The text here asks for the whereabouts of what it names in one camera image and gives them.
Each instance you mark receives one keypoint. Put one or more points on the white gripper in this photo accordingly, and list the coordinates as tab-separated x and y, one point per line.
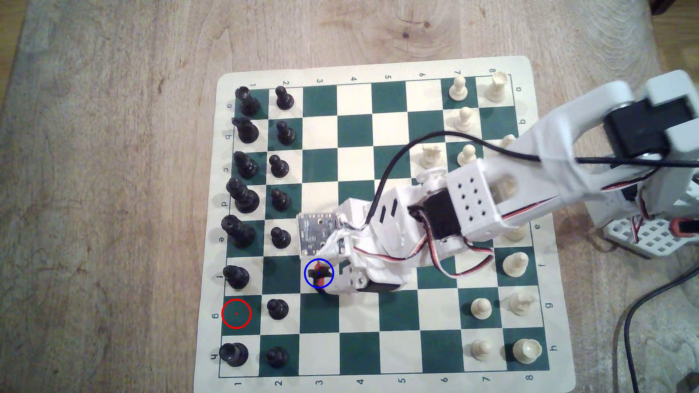
365	278

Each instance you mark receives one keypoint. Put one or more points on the black knight chess piece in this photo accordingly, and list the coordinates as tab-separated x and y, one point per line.
322	274
247	132

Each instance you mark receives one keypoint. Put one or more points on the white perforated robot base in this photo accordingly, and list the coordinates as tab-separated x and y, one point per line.
650	237

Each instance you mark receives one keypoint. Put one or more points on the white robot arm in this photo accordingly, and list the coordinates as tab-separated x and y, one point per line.
551	158

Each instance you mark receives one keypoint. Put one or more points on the black pawn chess piece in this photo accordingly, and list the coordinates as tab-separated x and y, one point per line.
277	357
278	310
281	202
285	135
279	168
284	101
281	238

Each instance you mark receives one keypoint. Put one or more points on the green white chess mat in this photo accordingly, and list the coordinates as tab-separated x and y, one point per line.
355	338

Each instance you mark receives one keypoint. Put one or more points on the black bishop chess piece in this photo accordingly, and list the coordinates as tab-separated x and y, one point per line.
247	168
237	278

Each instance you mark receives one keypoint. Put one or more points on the black king chess piece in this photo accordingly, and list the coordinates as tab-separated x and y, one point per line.
240	234

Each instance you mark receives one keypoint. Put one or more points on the black queen chess piece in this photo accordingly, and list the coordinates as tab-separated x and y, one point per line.
245	201

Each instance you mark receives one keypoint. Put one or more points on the white knight chess piece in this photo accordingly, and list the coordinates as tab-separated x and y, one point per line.
520	304
508	141
430	156

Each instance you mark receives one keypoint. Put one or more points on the white pawn chess piece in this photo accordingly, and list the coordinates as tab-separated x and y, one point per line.
467	155
481	350
480	309
465	120
458	90

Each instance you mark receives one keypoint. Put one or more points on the black rook chess piece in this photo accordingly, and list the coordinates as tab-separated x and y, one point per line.
235	355
248	103

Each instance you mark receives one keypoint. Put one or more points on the white bishop chess piece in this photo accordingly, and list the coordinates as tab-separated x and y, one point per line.
515	265

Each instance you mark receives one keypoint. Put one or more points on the white king chess piece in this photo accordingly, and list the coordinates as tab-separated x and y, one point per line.
514	236

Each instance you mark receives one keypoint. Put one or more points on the white queen chess piece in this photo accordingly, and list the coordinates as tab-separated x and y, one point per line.
508	186

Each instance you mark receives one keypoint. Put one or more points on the white rook chess piece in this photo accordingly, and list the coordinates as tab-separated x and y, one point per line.
496	88
527	352

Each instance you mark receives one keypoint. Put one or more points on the dark object at table edge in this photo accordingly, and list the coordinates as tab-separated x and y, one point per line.
674	5

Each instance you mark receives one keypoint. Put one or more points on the camera circuit board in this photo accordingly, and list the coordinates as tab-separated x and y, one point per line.
318	233

